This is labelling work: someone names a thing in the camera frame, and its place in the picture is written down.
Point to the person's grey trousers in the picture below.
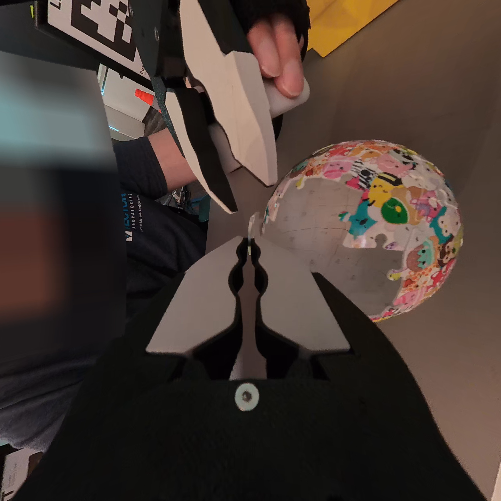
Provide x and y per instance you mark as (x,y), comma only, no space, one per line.
(39,403)

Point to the white printed box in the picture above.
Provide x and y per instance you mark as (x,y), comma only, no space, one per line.
(19,475)

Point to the colourful puzzle ball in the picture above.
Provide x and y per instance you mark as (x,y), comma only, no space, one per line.
(391,219)

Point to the yellow plastic bin stack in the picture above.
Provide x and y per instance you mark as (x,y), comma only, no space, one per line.
(344,23)

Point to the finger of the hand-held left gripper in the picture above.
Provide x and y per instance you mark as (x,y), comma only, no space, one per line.
(250,117)
(184,129)

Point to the person's left hand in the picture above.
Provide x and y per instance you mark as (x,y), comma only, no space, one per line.
(280,58)

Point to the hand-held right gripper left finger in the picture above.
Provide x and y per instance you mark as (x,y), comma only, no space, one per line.
(195,309)

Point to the orange traffic cone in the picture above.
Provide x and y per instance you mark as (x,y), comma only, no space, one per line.
(143,96)

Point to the small puzzle piece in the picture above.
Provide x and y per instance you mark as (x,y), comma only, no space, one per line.
(251,227)

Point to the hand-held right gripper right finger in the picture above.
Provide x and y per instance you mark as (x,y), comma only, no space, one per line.
(297,309)

